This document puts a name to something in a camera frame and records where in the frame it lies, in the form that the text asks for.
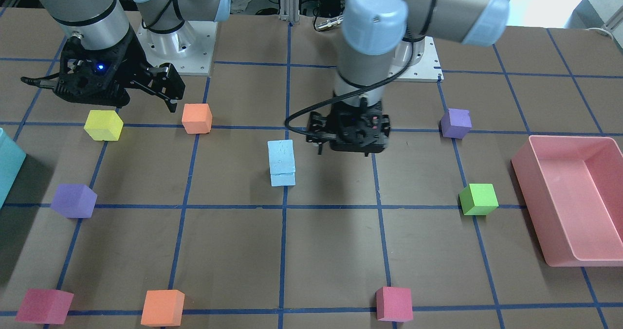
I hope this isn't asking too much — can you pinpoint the purple block near tray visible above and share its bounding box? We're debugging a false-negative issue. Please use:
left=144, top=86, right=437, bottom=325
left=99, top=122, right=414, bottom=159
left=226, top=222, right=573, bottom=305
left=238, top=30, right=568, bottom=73
left=440, top=108, right=472, bottom=140

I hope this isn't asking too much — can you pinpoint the orange block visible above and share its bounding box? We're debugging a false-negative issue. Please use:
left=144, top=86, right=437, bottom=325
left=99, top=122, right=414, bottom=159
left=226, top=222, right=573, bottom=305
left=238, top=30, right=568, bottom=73
left=141, top=290, right=185, bottom=327
left=181, top=103, right=212, bottom=134

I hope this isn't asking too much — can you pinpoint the orange block far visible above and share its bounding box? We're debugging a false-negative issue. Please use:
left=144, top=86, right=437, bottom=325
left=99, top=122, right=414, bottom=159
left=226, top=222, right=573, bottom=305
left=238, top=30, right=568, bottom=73
left=141, top=290, right=185, bottom=327

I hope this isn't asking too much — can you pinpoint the pink plastic tray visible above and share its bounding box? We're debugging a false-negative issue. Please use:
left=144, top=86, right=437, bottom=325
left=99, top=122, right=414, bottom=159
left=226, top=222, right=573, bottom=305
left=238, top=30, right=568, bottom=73
left=512, top=135, right=623, bottom=267

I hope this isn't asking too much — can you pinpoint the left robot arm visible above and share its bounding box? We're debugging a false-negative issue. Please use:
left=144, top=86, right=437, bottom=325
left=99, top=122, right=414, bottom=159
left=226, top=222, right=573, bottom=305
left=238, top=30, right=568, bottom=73
left=285, top=0, right=510, bottom=155

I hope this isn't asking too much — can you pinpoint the dark pink block far corner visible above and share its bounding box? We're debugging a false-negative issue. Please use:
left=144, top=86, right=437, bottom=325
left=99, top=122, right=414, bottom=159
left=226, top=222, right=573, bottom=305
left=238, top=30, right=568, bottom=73
left=15, top=288, right=74, bottom=325

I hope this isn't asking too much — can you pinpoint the light blue block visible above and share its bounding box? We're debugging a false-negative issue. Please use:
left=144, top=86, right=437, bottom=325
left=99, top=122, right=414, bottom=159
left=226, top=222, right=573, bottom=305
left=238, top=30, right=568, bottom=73
left=271, top=172, right=296, bottom=187
left=267, top=140, right=296, bottom=175

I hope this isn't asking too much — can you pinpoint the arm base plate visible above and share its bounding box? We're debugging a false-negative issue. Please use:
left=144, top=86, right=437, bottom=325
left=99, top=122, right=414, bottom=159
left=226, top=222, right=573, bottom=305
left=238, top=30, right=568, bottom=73
left=389, top=36, right=444, bottom=82
left=136, top=21, right=220, bottom=76

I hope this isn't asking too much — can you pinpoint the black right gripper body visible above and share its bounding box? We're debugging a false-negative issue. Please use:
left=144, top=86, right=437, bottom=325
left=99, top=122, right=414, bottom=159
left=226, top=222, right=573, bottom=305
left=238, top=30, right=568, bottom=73
left=53, top=27, right=149, bottom=108

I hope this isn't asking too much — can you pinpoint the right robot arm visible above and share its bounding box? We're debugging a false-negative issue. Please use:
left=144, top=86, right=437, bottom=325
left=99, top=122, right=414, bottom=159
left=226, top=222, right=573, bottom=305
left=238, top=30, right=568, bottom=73
left=20, top=0, right=231, bottom=112

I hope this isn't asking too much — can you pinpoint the teal plastic bin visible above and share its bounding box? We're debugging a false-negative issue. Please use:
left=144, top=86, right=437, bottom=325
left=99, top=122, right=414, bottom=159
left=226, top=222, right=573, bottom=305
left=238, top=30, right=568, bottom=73
left=0, top=128, right=26, bottom=207

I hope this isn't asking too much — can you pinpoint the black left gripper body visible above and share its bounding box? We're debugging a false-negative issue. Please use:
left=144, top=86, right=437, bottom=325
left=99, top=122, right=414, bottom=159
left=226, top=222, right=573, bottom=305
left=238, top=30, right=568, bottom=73
left=306, top=100, right=391, bottom=155

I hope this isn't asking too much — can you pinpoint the pink block near left arm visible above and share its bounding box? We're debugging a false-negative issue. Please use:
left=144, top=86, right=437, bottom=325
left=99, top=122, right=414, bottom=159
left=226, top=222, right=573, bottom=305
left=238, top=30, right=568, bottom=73
left=375, top=286, right=414, bottom=323

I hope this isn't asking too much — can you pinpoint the yellow foam block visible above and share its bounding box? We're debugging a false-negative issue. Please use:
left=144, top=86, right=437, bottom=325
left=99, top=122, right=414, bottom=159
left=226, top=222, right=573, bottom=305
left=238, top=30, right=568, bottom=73
left=84, top=110, right=124, bottom=141

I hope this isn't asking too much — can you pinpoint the orange block near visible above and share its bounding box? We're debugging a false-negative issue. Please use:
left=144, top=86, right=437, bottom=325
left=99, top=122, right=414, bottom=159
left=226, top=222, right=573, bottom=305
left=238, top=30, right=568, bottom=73
left=181, top=103, right=212, bottom=134

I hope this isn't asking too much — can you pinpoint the green foam block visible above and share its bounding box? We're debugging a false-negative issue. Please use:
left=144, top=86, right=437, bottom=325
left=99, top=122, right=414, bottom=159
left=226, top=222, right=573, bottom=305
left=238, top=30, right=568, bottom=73
left=459, top=183, right=500, bottom=216

